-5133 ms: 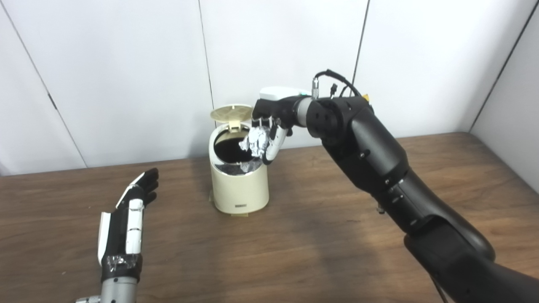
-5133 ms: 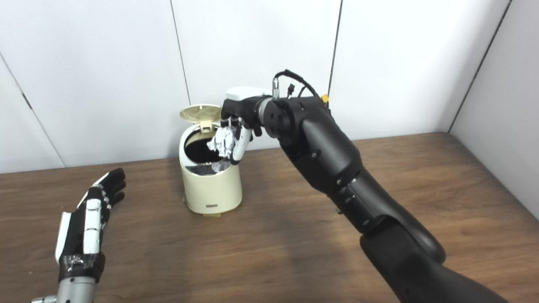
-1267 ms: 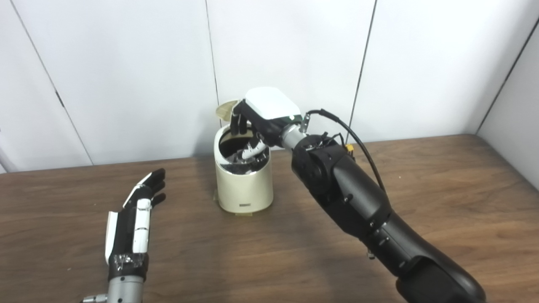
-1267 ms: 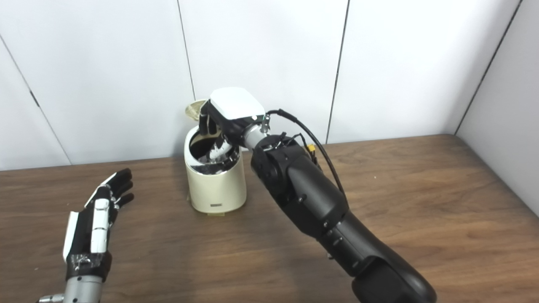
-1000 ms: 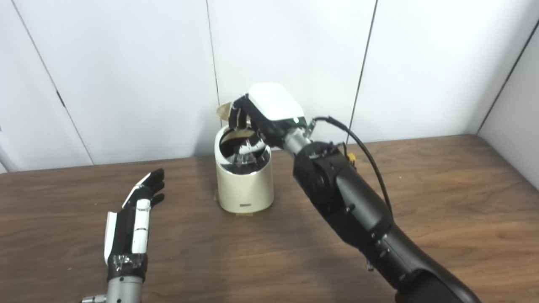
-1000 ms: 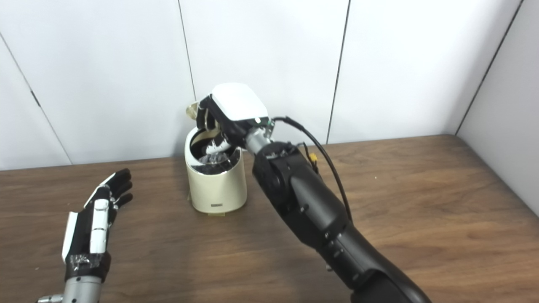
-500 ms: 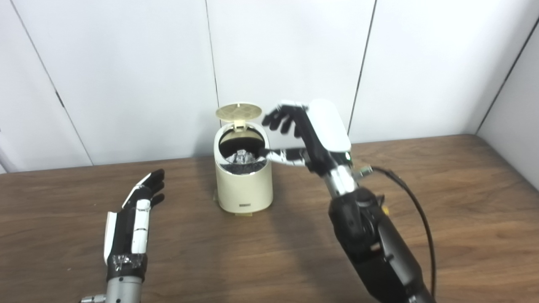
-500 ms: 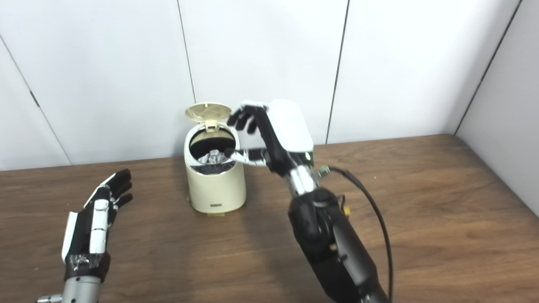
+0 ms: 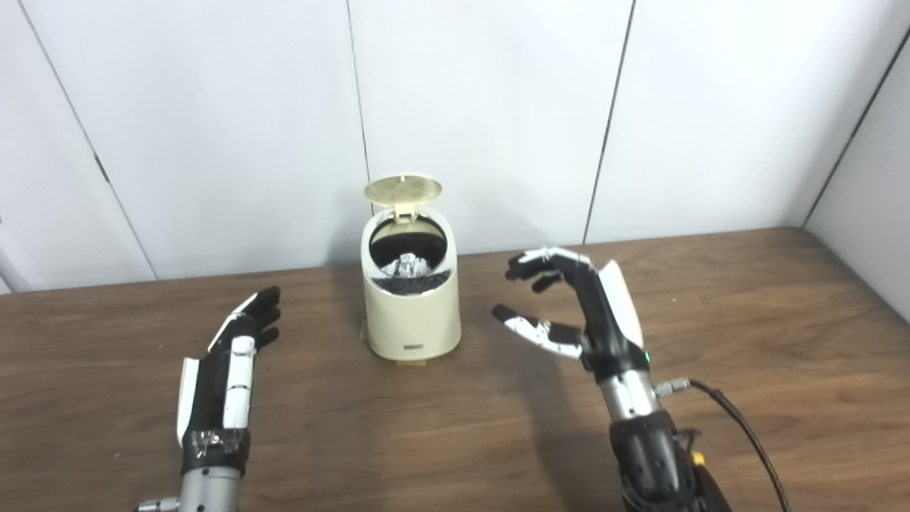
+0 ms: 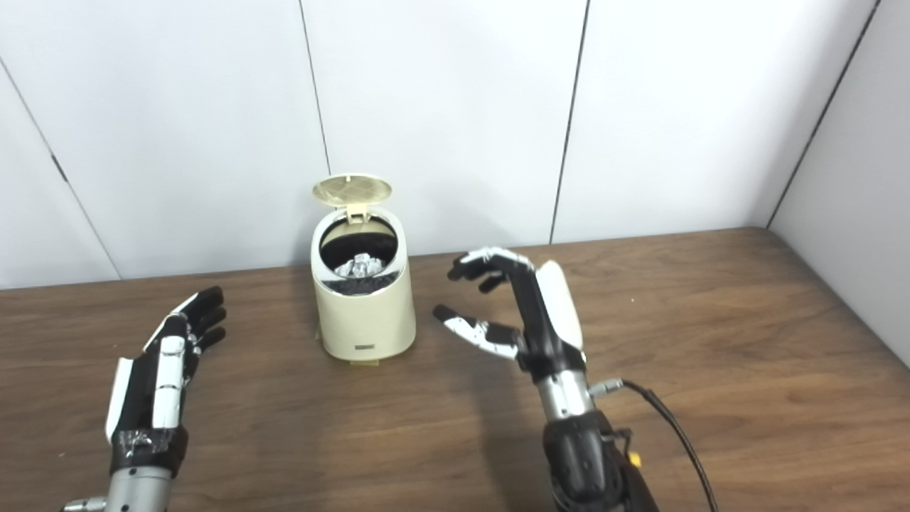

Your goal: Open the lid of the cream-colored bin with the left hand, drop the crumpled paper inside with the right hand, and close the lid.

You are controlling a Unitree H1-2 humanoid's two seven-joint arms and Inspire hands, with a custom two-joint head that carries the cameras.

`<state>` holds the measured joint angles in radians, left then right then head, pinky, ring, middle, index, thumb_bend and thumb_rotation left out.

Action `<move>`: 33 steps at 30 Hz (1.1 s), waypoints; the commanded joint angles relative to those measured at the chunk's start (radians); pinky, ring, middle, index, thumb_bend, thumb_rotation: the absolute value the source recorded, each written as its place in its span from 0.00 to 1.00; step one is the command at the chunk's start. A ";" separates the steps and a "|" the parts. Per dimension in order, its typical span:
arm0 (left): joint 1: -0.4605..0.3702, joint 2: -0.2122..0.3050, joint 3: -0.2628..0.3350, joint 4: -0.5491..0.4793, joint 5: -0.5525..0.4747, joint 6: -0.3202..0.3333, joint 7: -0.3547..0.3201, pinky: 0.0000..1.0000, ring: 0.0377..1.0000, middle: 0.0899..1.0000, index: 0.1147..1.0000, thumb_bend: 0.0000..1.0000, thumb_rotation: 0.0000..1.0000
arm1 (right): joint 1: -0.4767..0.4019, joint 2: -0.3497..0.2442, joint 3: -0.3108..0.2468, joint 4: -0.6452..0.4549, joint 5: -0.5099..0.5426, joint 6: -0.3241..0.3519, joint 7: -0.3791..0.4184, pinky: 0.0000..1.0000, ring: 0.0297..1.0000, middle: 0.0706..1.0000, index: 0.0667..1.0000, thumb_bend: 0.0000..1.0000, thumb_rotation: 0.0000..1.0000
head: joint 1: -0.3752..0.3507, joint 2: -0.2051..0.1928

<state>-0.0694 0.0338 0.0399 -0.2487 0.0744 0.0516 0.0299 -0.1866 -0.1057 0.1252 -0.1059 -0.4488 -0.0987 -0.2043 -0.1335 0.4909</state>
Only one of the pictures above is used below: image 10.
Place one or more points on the white paper ball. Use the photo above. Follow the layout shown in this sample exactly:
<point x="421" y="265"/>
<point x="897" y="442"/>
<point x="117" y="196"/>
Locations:
<point x="359" y="267"/>

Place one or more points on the yellow tape under bin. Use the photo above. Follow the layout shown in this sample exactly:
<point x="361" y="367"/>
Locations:
<point x="364" y="364"/>

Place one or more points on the cream-colored desktop trash bin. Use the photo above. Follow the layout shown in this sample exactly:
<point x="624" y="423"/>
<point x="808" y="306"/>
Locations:
<point x="366" y="320"/>

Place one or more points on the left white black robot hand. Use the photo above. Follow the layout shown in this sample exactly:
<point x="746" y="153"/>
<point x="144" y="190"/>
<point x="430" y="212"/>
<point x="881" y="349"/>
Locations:
<point x="142" y="398"/>

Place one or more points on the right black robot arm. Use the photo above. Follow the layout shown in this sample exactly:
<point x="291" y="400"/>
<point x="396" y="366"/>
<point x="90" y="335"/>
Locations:
<point x="579" y="455"/>

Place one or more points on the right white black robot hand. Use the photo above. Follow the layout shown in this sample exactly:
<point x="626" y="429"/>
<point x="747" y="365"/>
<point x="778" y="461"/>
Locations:
<point x="551" y="320"/>

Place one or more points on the round cream bin lid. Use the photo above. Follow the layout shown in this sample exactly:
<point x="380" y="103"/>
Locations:
<point x="352" y="190"/>

